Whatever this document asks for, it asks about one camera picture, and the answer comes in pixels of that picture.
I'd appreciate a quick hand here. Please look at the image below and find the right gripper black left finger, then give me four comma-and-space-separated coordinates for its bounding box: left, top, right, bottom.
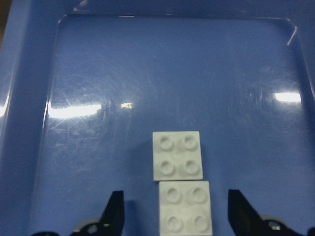
99, 191, 125, 236

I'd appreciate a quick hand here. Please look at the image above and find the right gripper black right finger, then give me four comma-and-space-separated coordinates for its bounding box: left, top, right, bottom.
228, 189, 267, 236

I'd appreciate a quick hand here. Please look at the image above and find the blue plastic tray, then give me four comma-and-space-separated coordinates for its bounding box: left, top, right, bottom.
0, 0, 315, 236

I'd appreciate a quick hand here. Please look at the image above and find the white square building block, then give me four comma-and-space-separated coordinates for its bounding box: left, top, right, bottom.
152, 131, 203, 181
158, 180, 213, 236

